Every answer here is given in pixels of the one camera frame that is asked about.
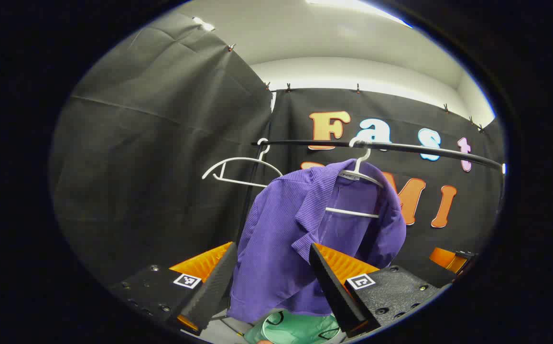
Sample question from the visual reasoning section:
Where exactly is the purple ribbed shirt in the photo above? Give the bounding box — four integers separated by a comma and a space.
227, 159, 407, 323

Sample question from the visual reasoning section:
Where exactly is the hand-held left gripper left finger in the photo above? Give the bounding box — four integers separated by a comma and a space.
108, 241, 239, 336

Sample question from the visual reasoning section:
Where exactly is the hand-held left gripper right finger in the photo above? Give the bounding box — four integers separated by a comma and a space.
308, 242, 452, 339

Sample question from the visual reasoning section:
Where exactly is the black backdrop cloth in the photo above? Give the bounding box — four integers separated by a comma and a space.
49, 12, 506, 306

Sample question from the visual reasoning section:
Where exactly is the white plastic hanger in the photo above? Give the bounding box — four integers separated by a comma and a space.
325, 136, 385, 219
202, 138, 284, 188

